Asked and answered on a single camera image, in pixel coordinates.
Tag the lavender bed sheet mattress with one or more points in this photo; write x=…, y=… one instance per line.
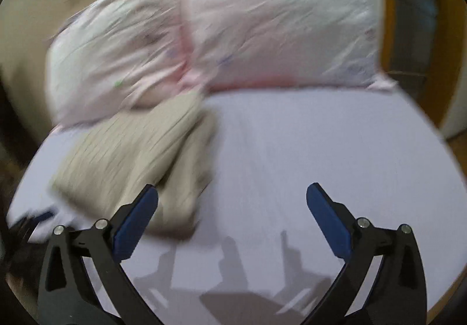
x=258, y=256

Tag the pink floral pillow right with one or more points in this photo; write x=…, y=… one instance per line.
x=283, y=43

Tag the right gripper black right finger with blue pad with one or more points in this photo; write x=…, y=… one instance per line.
x=399, y=292

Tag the pink tree print pillow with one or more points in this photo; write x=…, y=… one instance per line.
x=115, y=55

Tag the wooden headboard frame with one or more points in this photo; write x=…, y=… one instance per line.
x=424, y=50

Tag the beige cable knit sweater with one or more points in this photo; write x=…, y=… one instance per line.
x=168, y=147

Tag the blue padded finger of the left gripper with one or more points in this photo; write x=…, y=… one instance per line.
x=32, y=221

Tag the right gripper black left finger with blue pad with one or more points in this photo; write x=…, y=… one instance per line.
x=66, y=294

